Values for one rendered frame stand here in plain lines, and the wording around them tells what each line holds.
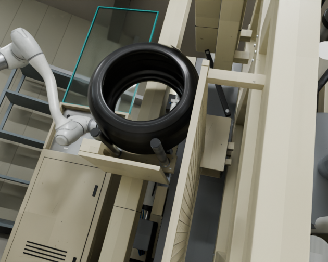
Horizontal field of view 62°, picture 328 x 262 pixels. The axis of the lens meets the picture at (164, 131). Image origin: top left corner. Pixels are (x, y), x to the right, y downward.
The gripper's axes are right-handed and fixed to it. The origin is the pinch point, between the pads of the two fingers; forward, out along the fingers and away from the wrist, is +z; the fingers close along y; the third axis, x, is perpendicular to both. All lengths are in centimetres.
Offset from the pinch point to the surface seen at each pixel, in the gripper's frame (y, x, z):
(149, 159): -8.8, 16.0, 17.6
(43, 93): 206, -103, -225
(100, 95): -44.7, -1.2, -4.1
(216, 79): -92, 10, 49
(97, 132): -43.4, 16.1, -0.3
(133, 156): -8.8, 16.3, 8.3
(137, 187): -6.4, 32.2, 14.1
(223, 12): -51, -50, 45
